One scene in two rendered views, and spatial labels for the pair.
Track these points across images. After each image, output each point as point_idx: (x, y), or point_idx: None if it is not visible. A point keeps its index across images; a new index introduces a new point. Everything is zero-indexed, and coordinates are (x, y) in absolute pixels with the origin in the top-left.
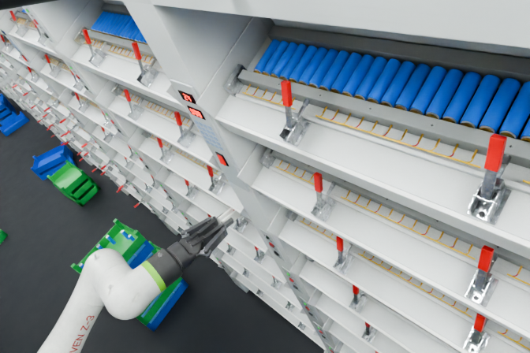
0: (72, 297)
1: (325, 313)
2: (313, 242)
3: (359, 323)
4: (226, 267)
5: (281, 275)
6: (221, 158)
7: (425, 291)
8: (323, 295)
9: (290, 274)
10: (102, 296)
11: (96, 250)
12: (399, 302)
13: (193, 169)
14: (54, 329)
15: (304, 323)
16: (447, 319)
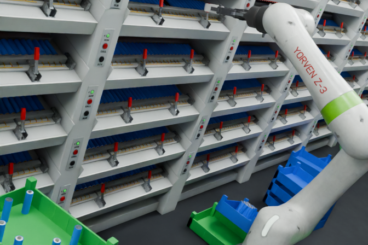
0: (307, 34)
1: (231, 73)
2: None
3: (239, 67)
4: (69, 199)
5: (204, 71)
6: None
7: None
8: None
9: (236, 39)
10: (308, 19)
11: (276, 4)
12: None
13: None
14: (326, 60)
15: (174, 152)
16: None
